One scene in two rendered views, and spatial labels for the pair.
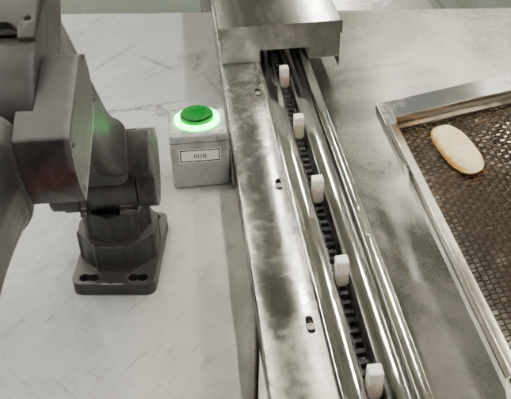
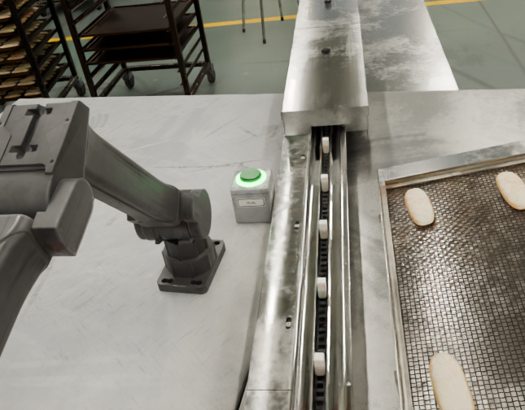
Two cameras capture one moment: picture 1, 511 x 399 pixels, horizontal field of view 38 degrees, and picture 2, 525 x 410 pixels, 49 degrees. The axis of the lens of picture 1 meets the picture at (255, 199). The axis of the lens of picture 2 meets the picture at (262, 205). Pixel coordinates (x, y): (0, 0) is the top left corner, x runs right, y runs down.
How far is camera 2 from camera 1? 0.23 m
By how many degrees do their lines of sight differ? 13
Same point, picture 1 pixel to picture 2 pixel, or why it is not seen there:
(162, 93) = (246, 154)
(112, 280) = (180, 283)
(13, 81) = (39, 196)
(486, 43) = (489, 119)
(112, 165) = (164, 215)
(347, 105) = (369, 166)
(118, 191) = (177, 229)
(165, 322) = (207, 313)
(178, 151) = (236, 199)
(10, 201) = (30, 257)
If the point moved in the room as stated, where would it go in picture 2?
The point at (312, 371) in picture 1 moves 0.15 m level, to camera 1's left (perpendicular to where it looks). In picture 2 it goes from (280, 354) to (172, 346)
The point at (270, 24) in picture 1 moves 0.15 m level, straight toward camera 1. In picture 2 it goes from (317, 108) to (305, 146)
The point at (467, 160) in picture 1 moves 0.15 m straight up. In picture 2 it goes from (422, 215) to (425, 128)
